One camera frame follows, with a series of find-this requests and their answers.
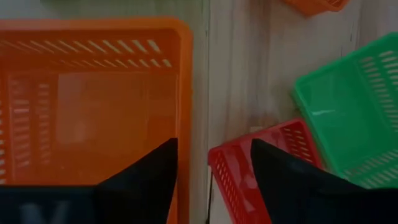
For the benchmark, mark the red plastic basket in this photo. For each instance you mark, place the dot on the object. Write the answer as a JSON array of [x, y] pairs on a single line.
[[236, 174]]

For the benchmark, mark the green plastic basket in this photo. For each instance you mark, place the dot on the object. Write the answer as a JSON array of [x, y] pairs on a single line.
[[342, 124]]

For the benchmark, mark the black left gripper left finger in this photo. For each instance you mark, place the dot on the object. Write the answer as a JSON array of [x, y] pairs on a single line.
[[146, 193]]

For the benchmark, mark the orange plastic basket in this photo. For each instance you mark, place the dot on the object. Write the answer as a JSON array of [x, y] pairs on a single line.
[[93, 109], [314, 6]]

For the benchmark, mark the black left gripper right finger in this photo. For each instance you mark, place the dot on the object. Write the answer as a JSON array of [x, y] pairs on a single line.
[[295, 199]]

